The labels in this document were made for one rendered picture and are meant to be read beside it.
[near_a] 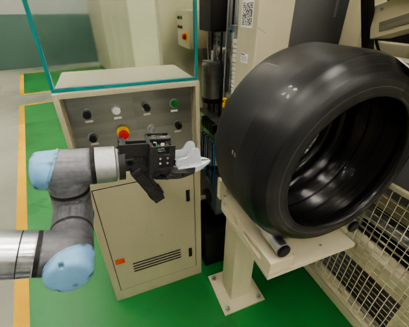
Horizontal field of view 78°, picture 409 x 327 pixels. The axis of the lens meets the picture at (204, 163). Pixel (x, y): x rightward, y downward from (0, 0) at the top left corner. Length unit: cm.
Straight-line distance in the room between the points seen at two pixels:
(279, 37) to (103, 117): 71
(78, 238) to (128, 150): 18
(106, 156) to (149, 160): 8
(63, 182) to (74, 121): 60
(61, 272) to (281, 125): 48
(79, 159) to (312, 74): 50
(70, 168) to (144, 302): 136
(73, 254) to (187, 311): 131
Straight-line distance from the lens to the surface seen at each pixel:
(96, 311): 184
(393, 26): 105
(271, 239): 84
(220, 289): 178
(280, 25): 93
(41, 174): 54
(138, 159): 55
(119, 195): 124
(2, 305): 213
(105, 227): 135
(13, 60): 969
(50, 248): 49
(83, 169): 53
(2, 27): 961
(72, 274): 48
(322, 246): 103
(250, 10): 92
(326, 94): 58
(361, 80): 63
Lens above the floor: 152
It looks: 32 degrees down
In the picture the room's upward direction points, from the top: straight up
